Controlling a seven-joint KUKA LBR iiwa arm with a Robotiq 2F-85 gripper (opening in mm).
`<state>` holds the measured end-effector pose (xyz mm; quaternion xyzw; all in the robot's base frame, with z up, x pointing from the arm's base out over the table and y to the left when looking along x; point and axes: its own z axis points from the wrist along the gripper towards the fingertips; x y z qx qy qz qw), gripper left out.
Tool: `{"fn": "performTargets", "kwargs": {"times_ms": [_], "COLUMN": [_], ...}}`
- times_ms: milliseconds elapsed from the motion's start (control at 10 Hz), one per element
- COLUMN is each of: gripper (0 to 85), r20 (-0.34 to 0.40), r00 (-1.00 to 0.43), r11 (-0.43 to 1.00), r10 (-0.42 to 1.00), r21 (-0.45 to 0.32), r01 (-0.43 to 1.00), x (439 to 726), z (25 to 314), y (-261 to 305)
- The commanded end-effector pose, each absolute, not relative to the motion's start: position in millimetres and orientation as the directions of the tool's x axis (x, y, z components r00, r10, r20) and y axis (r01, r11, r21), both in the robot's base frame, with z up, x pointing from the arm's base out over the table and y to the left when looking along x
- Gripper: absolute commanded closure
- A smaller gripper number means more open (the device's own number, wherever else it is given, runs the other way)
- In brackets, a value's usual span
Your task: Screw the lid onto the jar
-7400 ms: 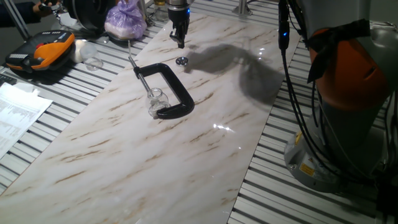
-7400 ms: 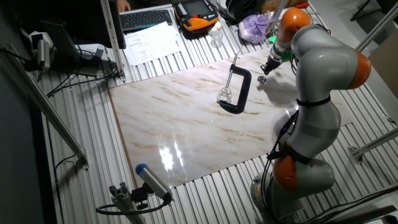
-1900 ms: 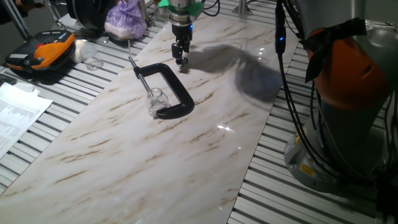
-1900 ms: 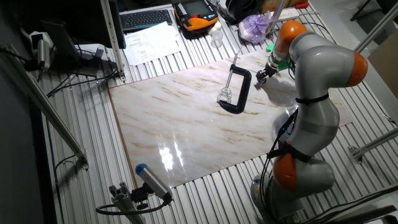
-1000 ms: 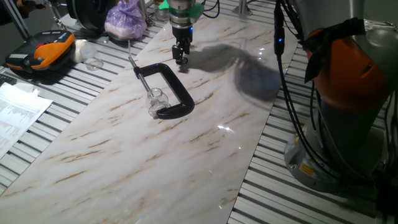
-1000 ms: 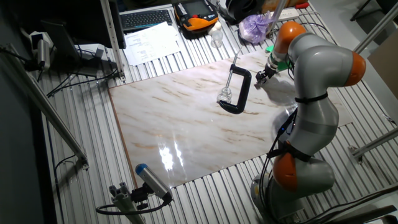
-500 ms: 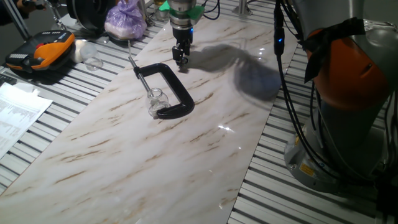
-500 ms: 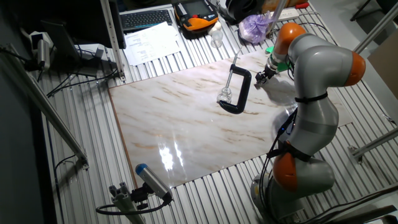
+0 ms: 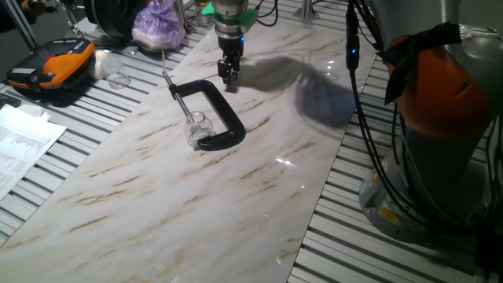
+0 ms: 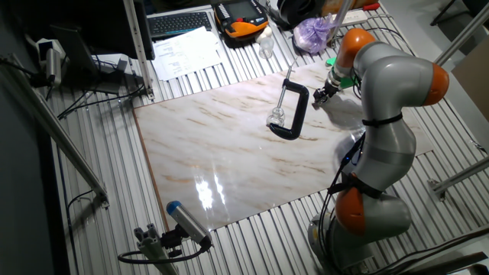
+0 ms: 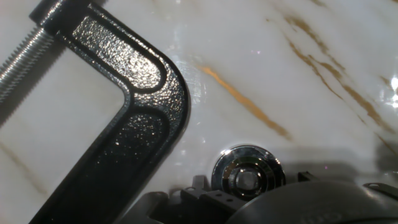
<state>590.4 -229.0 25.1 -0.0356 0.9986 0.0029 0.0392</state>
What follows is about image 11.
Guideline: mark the black C-clamp with steel screw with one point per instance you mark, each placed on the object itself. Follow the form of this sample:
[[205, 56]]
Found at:
[[140, 93]]

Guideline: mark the chrome jar lid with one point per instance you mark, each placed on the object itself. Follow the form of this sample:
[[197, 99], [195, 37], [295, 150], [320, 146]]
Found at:
[[248, 168]]

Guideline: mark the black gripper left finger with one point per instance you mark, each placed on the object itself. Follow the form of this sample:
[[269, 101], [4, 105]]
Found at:
[[199, 202]]

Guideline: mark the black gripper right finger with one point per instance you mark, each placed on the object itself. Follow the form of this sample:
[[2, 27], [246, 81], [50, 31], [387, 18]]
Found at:
[[306, 176]]

